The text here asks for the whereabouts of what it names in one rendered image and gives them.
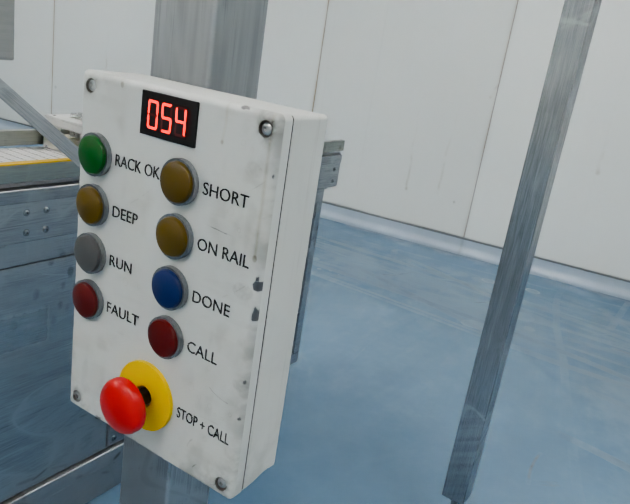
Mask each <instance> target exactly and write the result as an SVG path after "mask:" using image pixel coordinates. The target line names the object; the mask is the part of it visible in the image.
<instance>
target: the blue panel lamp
mask: <svg viewBox="0 0 630 504"><path fill-rule="evenodd" d="M152 291H153V295H154V297H155V299H156V300H157V302H158V303H159V304H160V305H161V306H163V307H165V308H175V307H177V306H178V305H179V304H180V302H181V300H182V294H183V291H182V285H181V282H180V280H179V278H178V277H177V275H176V274H175V273H174V272H173V271H171V270H169V269H161V270H159V271H158V272H157V273H156V274H155V275H154V277H153V280H152Z"/></svg>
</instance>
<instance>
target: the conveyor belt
mask: <svg viewBox="0 0 630 504"><path fill-rule="evenodd" d="M328 154H340V155H342V154H341V152H340V151H334V152H324V153H323V154H322V155H328ZM58 158H68V157H67V156H66V155H65V154H64V153H62V152H60V151H57V150H54V149H49V148H45V146H37V147H18V148H0V163H1V162H15V161H29V160H44V159H58ZM79 180H80V177H72V178H62V179H52V180H42V181H32V182H22V183H11V184H1V185H0V189H3V188H12V187H22V186H31V185H41V184H50V183H60V182H70V181H79Z"/></svg>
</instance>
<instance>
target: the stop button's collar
mask: <svg viewBox="0 0 630 504"><path fill-rule="evenodd" d="M119 377H124V378H127V379H129V380H130V381H131V382H132V383H134V384H135V386H136V387H137V388H138V389H139V388H140V386H141V385H142V386H144V387H146V388H147V389H148V391H149V392H150V395H151V404H150V405H145V407H146V420H145V423H144V425H143V427H142V429H144V430H147V431H157V430H159V429H161V428H163V427H165V426H166V425H167V424H168V422H169V421H170V418H171V416H172V411H173V400H172V394H171V390H170V388H169V385H168V383H167V381H166V379H165V377H164V376H163V374H162V373H161V372H160V371H159V370H158V369H157V368H156V367H155V366H154V365H153V364H151V363H150V362H147V361H145V360H135V361H132V362H129V363H128V364H126V365H125V366H124V368H123V369H122V371H121V373H120V376H119ZM178 409H180V410H182V411H183V415H182V420H183V418H184V412H185V413H186V411H185V410H183V409H181V408H180V407H178V408H177V411H178V413H179V416H178V415H177V417H178V418H179V417H180V412H179V410H178ZM188 415H190V416H191V422H189V421H188V420H187V416H188ZM195 418H196V421H195ZM186 421H187V422H188V423H189V424H191V423H192V421H193V426H194V422H195V423H196V422H197V421H198V419H197V417H196V416H194V419H193V417H192V415H191V414H190V413H188V414H187V415H186ZM209 427H212V428H213V429H214V427H213V426H212V425H210V426H208V434H209V435H210V436H213V435H211V434H210V433H209ZM216 432H217V434H216ZM216 432H215V434H214V436H213V438H214V437H215V435H216V436H217V437H218V440H219V434H218V428H217V429H216Z"/></svg>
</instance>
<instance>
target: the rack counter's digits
mask: <svg viewBox="0 0 630 504"><path fill-rule="evenodd" d="M188 112H189V107H186V106H182V105H178V104H174V103H170V102H166V101H161V100H157V99H153V98H149V97H147V107H146V121H145V129H148V130H151V131H155V132H159V133H162V134H166V135H169V136H173V137H176V138H180V139H184V140H186V134H187V123H188Z"/></svg>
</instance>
